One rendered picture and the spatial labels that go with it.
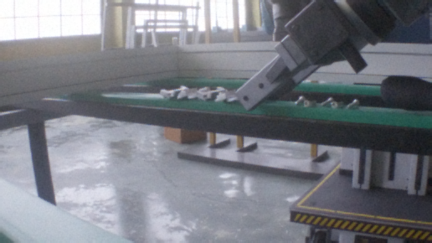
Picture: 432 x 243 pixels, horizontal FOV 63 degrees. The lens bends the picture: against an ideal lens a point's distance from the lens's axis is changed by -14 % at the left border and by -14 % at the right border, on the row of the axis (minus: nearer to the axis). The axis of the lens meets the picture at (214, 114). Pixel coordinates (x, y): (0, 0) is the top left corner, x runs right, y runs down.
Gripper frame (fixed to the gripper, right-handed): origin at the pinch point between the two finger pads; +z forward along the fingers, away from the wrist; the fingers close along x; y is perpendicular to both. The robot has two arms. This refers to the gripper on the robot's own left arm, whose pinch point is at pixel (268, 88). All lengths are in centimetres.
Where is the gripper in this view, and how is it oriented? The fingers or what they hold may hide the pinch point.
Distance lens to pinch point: 47.3
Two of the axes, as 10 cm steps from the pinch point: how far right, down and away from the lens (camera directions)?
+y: 5.3, 8.2, -2.0
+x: 5.6, -1.6, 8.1
